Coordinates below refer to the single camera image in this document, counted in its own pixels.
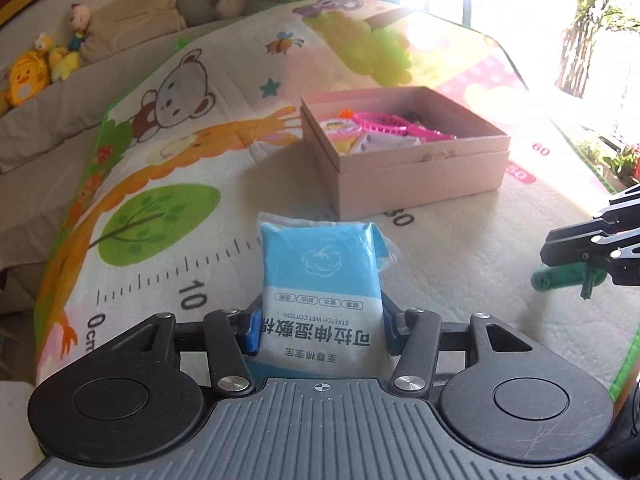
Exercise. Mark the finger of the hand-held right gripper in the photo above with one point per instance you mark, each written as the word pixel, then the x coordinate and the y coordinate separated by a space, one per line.
pixel 622 212
pixel 575 245

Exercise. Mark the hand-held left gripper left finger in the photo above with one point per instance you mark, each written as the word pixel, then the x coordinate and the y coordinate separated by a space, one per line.
pixel 252 330

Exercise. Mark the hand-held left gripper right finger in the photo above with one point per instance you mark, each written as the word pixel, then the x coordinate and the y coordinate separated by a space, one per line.
pixel 392 330

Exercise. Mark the blue wet wipes packet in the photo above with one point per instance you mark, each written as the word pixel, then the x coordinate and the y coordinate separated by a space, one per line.
pixel 320 270

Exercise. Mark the pink cardboard box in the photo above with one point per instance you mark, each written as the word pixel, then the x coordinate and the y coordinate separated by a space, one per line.
pixel 415 175

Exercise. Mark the potted flowers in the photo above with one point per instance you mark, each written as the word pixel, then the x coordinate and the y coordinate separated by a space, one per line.
pixel 625 160

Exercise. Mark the cartoon printed play mat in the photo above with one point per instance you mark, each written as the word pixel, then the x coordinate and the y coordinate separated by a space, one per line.
pixel 200 260

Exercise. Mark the white dotted sachet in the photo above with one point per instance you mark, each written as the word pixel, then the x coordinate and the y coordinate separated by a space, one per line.
pixel 380 142

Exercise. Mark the green leafy plant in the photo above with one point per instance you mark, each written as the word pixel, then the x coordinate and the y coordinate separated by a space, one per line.
pixel 590 20

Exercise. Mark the yellow duck plush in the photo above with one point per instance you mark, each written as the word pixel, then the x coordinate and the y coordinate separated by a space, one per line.
pixel 65 62

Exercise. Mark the beige folded blanket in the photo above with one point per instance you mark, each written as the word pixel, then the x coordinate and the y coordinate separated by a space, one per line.
pixel 130 20

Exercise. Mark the yellow tiger plush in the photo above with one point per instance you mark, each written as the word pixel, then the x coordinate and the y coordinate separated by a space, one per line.
pixel 25 80

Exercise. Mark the small doll figure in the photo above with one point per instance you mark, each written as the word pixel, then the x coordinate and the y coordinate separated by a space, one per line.
pixel 79 17

